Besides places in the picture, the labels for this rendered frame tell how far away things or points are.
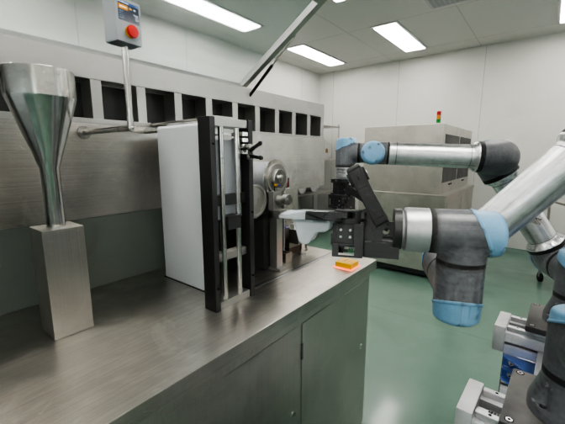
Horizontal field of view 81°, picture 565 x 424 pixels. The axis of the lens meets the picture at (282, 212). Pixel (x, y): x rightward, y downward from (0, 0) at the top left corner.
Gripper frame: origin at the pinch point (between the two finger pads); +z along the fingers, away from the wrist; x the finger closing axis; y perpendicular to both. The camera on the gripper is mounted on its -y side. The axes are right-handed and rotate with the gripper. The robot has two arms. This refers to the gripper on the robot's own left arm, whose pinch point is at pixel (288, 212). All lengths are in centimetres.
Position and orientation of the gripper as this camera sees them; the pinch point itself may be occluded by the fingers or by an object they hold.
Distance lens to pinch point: 62.6
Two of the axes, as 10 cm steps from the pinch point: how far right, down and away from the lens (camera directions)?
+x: 2.5, -0.3, 9.7
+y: -0.3, 10.0, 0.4
